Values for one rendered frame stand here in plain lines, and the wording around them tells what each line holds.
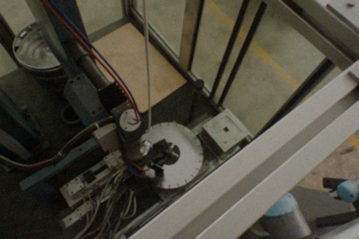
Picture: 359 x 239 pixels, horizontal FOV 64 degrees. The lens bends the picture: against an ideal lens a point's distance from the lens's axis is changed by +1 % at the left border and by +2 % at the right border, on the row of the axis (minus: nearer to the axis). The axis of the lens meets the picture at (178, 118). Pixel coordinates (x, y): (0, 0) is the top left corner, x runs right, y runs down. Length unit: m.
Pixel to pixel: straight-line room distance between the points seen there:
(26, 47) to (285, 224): 1.38
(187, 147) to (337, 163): 1.69
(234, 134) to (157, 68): 0.66
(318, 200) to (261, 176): 2.36
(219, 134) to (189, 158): 0.23
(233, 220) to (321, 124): 0.12
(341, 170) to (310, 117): 2.54
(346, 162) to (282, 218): 1.94
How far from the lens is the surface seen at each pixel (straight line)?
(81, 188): 1.44
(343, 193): 1.27
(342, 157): 2.84
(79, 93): 0.87
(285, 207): 0.96
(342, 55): 0.36
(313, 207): 2.56
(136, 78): 1.79
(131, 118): 0.74
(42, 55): 1.62
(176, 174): 1.34
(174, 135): 1.40
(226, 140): 1.49
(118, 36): 2.00
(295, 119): 0.25
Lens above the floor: 2.25
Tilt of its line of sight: 65 degrees down
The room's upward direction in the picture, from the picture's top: 10 degrees clockwise
